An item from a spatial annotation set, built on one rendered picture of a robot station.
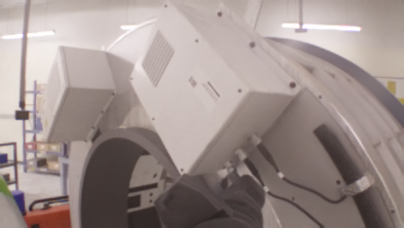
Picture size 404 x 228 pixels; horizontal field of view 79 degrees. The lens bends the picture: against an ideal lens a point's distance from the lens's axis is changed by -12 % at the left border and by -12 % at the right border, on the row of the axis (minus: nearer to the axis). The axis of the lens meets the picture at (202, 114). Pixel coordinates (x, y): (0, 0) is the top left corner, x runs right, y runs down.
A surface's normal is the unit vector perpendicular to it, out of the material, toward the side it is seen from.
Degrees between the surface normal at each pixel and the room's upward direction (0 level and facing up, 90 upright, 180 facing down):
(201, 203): 98
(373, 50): 90
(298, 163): 90
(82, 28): 90
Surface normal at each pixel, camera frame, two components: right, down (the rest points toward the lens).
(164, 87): -0.73, 0.00
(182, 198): -0.22, 0.15
